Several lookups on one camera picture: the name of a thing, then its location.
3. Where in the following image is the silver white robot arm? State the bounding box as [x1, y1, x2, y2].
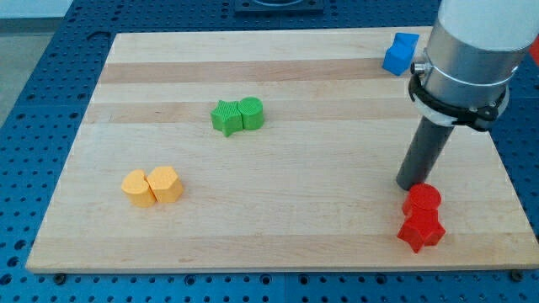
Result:
[408, 0, 538, 131]

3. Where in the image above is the wooden board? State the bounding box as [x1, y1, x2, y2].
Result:
[26, 28, 538, 274]

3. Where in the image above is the yellow hexagon block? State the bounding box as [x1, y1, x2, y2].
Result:
[147, 166, 184, 203]

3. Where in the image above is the green cylinder block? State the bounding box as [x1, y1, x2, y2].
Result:
[237, 97, 264, 130]

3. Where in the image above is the green star block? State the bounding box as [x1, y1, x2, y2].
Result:
[211, 100, 243, 137]

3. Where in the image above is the red cylinder block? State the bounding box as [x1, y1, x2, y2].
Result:
[402, 183, 441, 215]

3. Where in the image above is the blue block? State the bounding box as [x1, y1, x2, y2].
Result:
[382, 32, 419, 76]

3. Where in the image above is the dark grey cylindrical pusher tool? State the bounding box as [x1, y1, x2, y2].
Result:
[396, 117, 454, 191]

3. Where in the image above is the red star block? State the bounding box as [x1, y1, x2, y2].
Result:
[397, 208, 446, 253]

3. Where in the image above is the red object at right edge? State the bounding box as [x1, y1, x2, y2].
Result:
[529, 36, 539, 66]

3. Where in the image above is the black cable clamp ring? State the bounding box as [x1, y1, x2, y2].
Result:
[407, 73, 510, 132]

